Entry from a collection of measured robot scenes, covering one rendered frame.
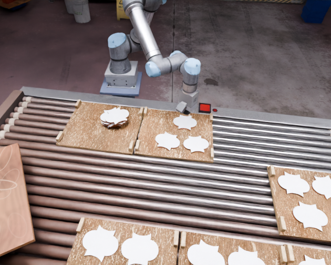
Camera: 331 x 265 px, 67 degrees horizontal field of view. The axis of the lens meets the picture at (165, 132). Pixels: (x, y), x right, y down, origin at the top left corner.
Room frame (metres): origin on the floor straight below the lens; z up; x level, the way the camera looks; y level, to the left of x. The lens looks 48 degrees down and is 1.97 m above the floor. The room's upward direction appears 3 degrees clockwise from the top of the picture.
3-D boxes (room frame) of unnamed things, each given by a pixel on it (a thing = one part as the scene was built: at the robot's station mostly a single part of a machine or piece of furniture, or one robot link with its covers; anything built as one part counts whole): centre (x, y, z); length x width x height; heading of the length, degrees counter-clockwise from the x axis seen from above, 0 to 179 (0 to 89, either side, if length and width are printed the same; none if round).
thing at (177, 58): (1.11, -0.04, 1.29); 0.11 x 0.11 x 0.08; 32
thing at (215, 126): (1.07, -0.05, 0.90); 1.95 x 0.05 x 0.05; 85
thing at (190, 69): (1.03, -0.11, 1.29); 0.09 x 0.08 x 0.11; 32
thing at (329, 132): (1.12, -0.06, 0.90); 1.95 x 0.05 x 0.05; 85
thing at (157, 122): (0.95, -0.06, 0.93); 0.41 x 0.35 x 0.02; 86
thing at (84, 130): (0.98, 0.36, 0.93); 0.41 x 0.35 x 0.02; 85
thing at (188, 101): (1.01, -0.09, 1.13); 0.12 x 0.09 x 0.16; 143
